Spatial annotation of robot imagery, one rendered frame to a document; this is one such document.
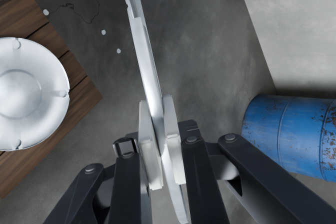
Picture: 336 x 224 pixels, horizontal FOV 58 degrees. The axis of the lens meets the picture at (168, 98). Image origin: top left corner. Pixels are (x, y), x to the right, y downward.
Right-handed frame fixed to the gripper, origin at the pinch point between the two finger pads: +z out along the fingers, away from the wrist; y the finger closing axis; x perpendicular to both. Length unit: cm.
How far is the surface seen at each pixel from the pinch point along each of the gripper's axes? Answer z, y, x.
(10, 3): 65, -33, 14
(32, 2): 69, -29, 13
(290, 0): 193, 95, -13
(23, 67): 62, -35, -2
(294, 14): 196, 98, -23
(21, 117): 58, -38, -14
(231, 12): 201, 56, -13
